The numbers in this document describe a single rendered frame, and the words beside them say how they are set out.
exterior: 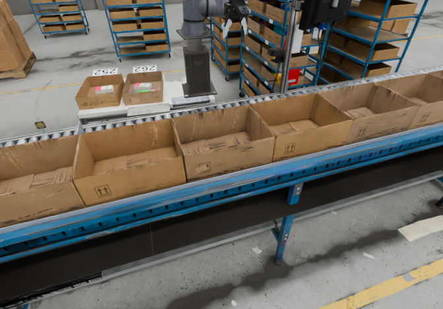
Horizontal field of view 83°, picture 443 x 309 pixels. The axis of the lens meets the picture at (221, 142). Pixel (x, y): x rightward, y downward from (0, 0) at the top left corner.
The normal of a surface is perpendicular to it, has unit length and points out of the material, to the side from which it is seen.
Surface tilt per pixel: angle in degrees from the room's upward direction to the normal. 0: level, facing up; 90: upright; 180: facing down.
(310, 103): 90
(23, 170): 89
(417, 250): 0
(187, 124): 90
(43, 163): 89
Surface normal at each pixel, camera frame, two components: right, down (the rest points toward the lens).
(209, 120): 0.31, 0.58
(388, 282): -0.01, -0.79
